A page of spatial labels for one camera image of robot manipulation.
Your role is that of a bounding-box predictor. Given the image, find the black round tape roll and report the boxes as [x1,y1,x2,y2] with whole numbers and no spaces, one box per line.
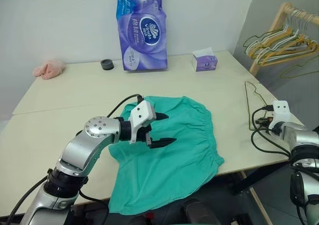
[100,58,115,72]

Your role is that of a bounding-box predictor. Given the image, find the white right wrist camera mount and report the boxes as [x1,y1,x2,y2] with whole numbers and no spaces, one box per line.
[267,100,292,131]

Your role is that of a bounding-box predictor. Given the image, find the wooden table leg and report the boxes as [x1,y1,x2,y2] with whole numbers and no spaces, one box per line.
[238,171,275,225]

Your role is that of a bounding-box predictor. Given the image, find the wooden clothes rack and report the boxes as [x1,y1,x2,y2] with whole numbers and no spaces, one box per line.
[249,1,319,77]

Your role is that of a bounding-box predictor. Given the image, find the pink plush cloth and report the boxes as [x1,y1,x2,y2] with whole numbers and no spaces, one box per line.
[32,58,65,80]

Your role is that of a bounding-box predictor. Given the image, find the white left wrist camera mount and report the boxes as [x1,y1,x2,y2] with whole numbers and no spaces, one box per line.
[129,100,157,145]

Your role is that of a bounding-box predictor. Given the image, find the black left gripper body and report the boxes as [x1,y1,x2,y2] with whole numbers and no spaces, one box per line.
[136,124,153,146]

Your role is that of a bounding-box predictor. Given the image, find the light green wire hanger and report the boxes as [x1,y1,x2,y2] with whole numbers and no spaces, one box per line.
[278,59,319,80]

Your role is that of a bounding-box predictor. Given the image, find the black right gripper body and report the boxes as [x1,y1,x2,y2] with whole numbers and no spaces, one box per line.
[262,114,275,133]

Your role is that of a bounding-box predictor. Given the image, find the black table leg brace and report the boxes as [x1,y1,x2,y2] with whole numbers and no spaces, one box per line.
[228,159,293,195]

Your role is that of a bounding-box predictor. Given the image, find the purple toilet paper pack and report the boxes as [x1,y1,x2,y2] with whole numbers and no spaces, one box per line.
[115,0,169,73]

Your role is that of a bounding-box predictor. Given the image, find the white wire hanger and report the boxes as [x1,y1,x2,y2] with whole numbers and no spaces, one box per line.
[256,23,310,64]

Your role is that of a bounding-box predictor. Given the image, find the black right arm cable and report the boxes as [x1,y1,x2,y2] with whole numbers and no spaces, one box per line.
[251,105,299,162]

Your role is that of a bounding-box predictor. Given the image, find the purple tissue pack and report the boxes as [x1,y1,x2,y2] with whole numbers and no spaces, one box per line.
[191,46,218,73]

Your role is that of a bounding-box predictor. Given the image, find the dark green wire hanger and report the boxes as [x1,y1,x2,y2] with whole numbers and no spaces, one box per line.
[242,23,290,52]

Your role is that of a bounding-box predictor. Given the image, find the olive wire hanger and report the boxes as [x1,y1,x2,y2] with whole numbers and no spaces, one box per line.
[244,81,269,131]

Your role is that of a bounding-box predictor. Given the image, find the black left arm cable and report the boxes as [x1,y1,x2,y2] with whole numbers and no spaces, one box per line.
[4,94,144,225]

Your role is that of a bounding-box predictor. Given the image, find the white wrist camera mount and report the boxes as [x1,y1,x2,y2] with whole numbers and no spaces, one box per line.
[129,100,157,145]
[267,100,292,131]

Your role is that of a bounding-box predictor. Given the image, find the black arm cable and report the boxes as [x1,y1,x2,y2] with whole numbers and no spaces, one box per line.
[251,105,299,162]
[4,94,144,225]

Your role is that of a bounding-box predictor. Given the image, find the yellow wire hanger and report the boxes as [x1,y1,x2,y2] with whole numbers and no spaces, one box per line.
[246,23,319,59]
[258,32,319,67]

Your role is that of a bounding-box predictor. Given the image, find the dark rounded shape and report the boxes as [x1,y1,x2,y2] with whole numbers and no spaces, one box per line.
[182,197,213,225]

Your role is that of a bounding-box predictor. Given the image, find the green shorts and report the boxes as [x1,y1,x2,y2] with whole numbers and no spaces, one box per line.
[108,95,225,216]

